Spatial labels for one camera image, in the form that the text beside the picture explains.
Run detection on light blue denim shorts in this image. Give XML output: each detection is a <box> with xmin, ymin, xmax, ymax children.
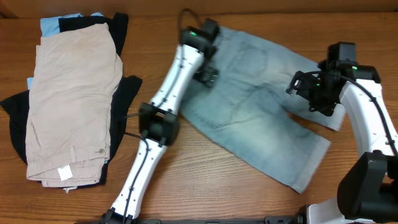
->
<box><xmin>180</xmin><ymin>27</ymin><xmax>345</xmax><ymax>193</ymax></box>

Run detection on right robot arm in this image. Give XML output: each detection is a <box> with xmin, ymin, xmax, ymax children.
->
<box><xmin>286</xmin><ymin>42</ymin><xmax>397</xmax><ymax>224</ymax></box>

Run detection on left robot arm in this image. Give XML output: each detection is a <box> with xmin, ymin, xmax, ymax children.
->
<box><xmin>99</xmin><ymin>19</ymin><xmax>220</xmax><ymax>223</ymax></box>

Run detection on beige folded shorts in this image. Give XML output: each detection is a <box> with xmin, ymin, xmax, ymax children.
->
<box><xmin>25</xmin><ymin>24</ymin><xmax>123</xmax><ymax>188</ymax></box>

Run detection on light blue garment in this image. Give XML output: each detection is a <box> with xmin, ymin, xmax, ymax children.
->
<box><xmin>26</xmin><ymin>12</ymin><xmax>104</xmax><ymax>91</ymax></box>

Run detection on black garment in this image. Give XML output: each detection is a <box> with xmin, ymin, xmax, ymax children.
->
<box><xmin>0</xmin><ymin>12</ymin><xmax>144</xmax><ymax>189</ymax></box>

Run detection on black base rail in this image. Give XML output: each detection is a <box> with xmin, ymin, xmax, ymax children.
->
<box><xmin>74</xmin><ymin>215</ymin><xmax>312</xmax><ymax>224</ymax></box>

